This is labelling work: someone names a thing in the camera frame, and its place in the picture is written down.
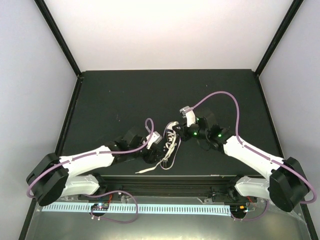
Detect white shoelace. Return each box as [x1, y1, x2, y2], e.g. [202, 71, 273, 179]
[135, 135, 181, 174]

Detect black white sneaker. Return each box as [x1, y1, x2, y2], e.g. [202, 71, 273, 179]
[160, 121, 179, 170]

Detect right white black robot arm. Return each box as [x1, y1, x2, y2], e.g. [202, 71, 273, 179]
[174, 106, 311, 212]

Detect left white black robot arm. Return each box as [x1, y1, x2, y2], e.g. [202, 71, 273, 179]
[26, 127, 163, 207]

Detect black table mat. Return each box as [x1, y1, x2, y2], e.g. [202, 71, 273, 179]
[48, 69, 288, 178]

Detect left controller board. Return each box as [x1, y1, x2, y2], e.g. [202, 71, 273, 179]
[90, 202, 109, 211]

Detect controller board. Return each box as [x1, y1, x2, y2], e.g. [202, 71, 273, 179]
[90, 202, 109, 211]
[230, 205, 252, 213]

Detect right controller board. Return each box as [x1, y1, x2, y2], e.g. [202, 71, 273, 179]
[230, 205, 252, 213]

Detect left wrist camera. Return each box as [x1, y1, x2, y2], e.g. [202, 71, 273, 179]
[146, 131, 163, 150]

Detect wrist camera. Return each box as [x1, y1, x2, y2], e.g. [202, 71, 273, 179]
[146, 131, 163, 150]
[179, 106, 196, 127]

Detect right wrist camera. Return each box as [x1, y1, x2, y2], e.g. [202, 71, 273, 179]
[179, 106, 196, 127]

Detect black aluminium rail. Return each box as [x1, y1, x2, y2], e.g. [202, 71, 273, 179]
[77, 175, 238, 200]

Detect white slotted cable duct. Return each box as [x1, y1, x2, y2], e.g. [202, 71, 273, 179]
[41, 202, 231, 217]

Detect black right frame post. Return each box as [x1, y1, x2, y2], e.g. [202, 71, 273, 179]
[254, 0, 304, 78]

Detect black frame post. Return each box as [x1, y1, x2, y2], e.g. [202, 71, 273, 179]
[34, 0, 82, 77]
[254, 0, 304, 78]

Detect black left frame post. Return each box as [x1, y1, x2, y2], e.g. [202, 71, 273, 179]
[34, 0, 82, 77]

